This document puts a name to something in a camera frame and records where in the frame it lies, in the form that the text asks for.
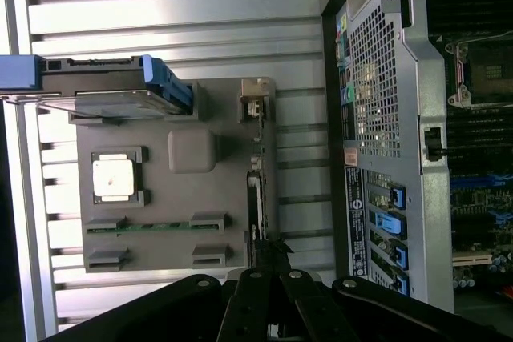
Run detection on open grey PC case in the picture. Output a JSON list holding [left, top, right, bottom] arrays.
[[318, 0, 513, 315]]

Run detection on CPU socket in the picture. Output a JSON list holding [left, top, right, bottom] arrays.
[[443, 33, 513, 110]]

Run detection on green RAM stick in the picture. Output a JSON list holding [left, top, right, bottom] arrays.
[[87, 221, 225, 235]]

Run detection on silver CPU chip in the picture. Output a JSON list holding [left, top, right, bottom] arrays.
[[91, 152, 138, 203]]

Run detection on green motherboard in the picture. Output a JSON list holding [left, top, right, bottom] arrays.
[[424, 0, 513, 311]]

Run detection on white expansion slot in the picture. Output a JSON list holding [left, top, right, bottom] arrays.
[[452, 252, 493, 268]]

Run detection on grey plastic parts rack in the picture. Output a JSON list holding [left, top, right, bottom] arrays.
[[67, 77, 281, 275]]

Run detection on blue slot retention clip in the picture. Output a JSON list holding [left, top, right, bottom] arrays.
[[375, 212, 406, 235], [394, 244, 410, 269], [394, 272, 410, 296], [387, 184, 408, 209]]

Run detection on hard disk in blue carrier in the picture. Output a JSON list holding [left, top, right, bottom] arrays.
[[0, 53, 194, 117]]

